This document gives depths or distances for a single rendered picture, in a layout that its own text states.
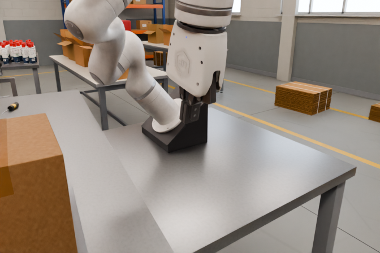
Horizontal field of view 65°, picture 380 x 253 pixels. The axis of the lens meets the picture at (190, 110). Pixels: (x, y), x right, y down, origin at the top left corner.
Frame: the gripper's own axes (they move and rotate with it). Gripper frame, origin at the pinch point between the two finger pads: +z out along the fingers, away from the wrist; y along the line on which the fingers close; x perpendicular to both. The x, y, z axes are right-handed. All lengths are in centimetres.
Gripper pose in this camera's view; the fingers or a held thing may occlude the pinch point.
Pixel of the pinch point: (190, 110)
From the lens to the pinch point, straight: 52.6
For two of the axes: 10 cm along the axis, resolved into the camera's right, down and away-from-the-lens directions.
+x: 8.0, -2.2, 5.6
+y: 5.9, 4.7, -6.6
